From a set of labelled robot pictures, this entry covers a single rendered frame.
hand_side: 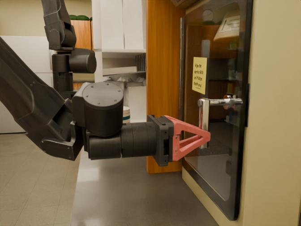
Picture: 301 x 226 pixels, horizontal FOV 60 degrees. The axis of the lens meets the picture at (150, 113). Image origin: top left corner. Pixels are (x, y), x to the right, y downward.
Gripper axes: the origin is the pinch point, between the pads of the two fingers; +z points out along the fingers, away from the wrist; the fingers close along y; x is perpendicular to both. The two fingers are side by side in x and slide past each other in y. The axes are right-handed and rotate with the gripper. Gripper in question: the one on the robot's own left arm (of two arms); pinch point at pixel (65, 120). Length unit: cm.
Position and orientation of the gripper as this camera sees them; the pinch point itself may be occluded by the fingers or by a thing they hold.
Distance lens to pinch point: 84.7
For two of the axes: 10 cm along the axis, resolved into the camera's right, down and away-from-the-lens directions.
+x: -2.0, -1.8, 9.6
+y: 9.8, -0.3, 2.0
